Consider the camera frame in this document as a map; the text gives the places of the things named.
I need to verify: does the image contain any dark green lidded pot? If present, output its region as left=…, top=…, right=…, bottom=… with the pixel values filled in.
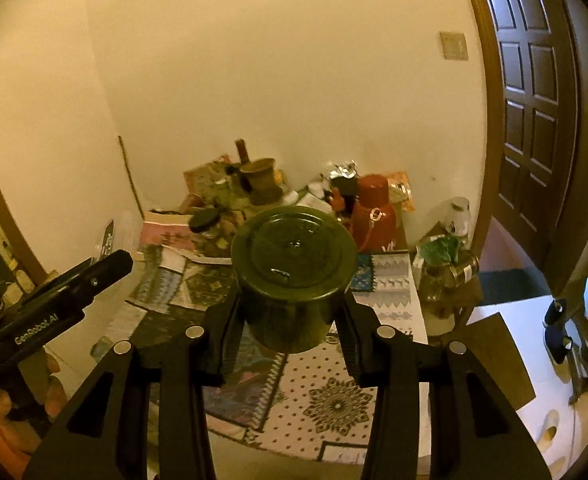
left=231, top=206, right=358, bottom=353

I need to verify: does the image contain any white slipper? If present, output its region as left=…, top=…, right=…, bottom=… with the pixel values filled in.
left=536, top=410, right=559, bottom=454

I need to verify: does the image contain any wooden stool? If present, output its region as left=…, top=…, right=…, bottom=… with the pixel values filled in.
left=419, top=273, right=484, bottom=337
left=451, top=313, right=536, bottom=411

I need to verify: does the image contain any patterned patchwork tablecloth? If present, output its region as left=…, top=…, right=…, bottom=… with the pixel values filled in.
left=91, top=244, right=433, bottom=476

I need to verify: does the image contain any pink printed cardboard box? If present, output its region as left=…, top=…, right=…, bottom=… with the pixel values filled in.
left=139, top=211, right=195, bottom=252

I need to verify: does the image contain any glass jar with greens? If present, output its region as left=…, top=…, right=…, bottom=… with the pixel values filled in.
left=443, top=196, right=470, bottom=238

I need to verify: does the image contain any glass jar black lid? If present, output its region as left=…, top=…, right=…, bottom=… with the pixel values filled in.
left=189, top=208, right=227, bottom=257

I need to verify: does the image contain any red thermos jug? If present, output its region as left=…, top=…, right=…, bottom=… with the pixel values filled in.
left=351, top=174, right=397, bottom=254

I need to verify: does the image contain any red sauce bottle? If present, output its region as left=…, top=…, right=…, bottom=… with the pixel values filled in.
left=331, top=188, right=346, bottom=216

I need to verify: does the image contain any brown clay vase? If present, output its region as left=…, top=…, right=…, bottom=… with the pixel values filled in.
left=239, top=158, right=283, bottom=206

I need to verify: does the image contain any dark wine bottle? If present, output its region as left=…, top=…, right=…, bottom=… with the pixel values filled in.
left=235, top=139, right=251, bottom=165

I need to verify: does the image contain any dark wooden door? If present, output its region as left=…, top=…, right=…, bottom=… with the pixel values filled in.
left=470, top=0, right=588, bottom=294

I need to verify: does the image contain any thin wall stick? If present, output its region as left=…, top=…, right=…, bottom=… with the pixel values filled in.
left=117, top=136, right=145, bottom=220

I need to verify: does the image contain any wall light switch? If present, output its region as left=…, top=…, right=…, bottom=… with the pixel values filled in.
left=439, top=32, right=468, bottom=62

